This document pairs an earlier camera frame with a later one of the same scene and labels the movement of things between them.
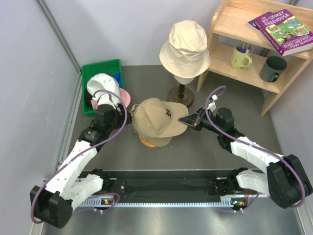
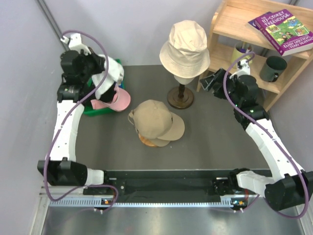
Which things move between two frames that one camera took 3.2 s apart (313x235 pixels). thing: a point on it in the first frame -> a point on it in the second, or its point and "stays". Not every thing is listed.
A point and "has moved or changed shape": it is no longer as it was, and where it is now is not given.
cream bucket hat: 186,55 stays
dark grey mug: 269,71 stays
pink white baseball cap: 124,97 stays
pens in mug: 244,50 stays
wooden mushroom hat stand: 146,142 stays
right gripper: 193,119 -> 218,77
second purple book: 255,22 stays
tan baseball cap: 157,121 has moved or changed shape
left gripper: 121,118 -> 98,60
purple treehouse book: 288,35 stays
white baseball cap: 103,82 has moved or changed shape
